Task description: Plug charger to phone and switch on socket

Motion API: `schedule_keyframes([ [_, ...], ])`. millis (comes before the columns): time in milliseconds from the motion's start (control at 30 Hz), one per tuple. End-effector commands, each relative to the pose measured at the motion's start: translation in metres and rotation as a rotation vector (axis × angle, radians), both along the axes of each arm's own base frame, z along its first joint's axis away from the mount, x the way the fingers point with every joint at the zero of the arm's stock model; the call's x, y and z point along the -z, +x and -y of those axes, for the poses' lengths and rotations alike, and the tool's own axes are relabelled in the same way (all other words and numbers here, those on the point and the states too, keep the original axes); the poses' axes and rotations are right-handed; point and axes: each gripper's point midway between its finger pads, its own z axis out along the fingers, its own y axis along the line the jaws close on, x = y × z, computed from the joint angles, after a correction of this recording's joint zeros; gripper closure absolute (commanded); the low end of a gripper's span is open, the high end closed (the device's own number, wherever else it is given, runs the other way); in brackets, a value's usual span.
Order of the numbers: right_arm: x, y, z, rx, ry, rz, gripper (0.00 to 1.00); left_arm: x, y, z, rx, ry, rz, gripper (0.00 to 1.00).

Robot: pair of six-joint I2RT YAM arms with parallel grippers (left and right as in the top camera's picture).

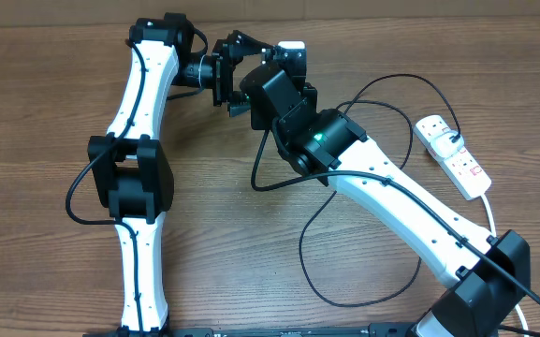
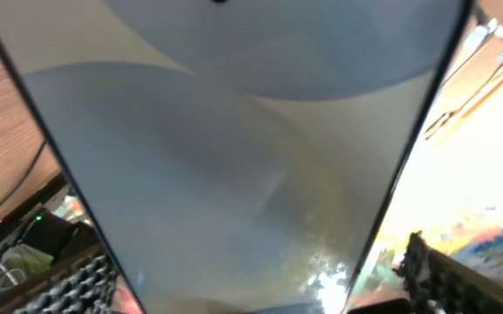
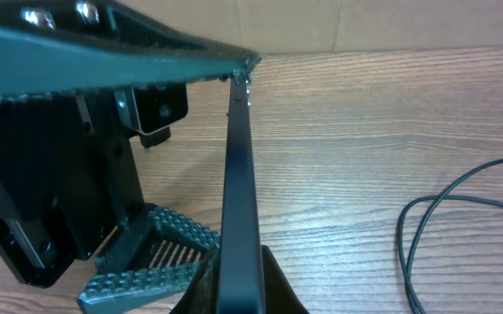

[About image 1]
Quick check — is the white power strip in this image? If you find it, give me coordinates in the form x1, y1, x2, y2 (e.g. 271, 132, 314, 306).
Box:
414, 115, 491, 200

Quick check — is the black USB charging cable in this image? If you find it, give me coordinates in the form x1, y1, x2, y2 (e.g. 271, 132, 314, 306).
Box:
298, 73, 463, 309

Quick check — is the white charger plug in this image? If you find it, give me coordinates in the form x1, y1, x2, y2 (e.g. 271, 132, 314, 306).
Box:
430, 130, 464, 161

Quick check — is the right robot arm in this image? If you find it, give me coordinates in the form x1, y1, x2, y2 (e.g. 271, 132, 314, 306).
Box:
240, 42, 530, 336

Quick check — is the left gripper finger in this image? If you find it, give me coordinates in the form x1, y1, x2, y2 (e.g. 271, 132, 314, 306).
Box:
228, 91, 251, 117
229, 30, 273, 59

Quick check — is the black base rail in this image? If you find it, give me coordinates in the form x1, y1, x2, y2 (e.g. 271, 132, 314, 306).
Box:
85, 322, 414, 337

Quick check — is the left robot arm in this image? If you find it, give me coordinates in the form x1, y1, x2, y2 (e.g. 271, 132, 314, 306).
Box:
87, 13, 291, 336

